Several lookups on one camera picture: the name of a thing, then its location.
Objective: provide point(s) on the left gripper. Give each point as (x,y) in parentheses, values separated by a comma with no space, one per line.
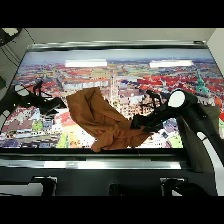
(50,105)

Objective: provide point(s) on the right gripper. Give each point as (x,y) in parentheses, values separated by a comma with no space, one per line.
(146,121)

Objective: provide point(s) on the brown garment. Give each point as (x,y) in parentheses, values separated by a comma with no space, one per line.
(100,120)

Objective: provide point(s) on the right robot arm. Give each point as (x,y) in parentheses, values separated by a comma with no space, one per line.
(196,115)

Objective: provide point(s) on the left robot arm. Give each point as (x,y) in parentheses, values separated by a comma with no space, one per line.
(13,101)

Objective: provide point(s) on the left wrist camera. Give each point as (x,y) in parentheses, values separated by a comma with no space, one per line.
(38,87)

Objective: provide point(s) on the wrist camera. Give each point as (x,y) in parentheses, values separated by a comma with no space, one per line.
(152,98)
(38,87)

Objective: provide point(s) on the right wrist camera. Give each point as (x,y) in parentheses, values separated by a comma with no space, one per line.
(152,98)

